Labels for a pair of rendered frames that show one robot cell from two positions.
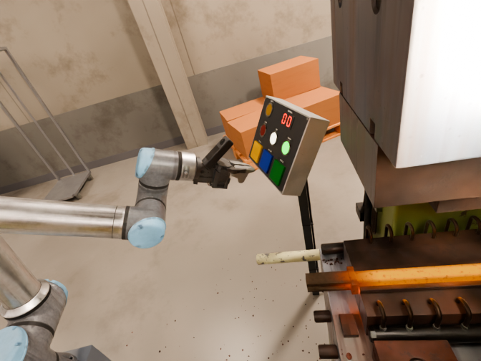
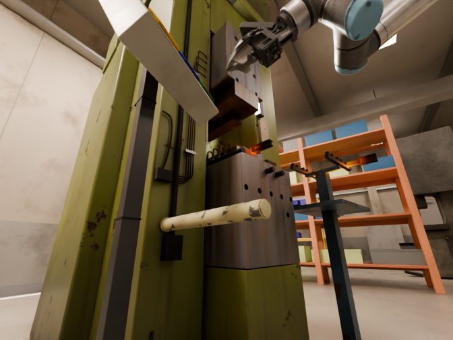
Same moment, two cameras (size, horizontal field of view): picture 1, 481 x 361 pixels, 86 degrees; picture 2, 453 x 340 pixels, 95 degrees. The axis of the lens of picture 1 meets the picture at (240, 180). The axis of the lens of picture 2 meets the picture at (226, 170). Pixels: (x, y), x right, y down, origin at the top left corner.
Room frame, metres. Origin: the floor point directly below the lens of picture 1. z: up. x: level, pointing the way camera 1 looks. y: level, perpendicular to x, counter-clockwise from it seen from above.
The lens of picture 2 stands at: (1.19, 0.19, 0.54)
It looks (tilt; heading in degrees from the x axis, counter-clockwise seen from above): 21 degrees up; 211
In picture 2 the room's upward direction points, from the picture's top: 1 degrees counter-clockwise
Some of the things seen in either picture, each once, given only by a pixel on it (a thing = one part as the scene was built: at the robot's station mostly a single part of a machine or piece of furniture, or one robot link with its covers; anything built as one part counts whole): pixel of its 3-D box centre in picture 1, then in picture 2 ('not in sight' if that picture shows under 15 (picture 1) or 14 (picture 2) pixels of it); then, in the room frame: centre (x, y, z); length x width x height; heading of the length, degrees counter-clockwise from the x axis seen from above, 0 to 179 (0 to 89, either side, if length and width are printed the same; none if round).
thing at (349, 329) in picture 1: (348, 325); not in sight; (0.26, -0.13, 0.92); 0.04 x 0.03 x 0.01; 166
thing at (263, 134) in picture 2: not in sight; (263, 132); (0.00, -0.23, 1.27); 0.09 x 0.02 x 0.17; 165
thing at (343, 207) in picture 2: not in sight; (328, 209); (-0.12, 0.07, 0.74); 0.40 x 0.30 x 0.02; 163
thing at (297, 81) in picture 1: (277, 109); not in sight; (2.97, -0.67, 0.41); 1.45 x 1.11 x 0.81; 90
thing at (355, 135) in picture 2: not in sight; (313, 202); (-2.90, -0.42, 1.30); 2.84 x 0.76 x 2.60; 85
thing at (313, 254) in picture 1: (308, 255); (204, 218); (0.69, -0.18, 0.62); 0.44 x 0.05 x 0.05; 75
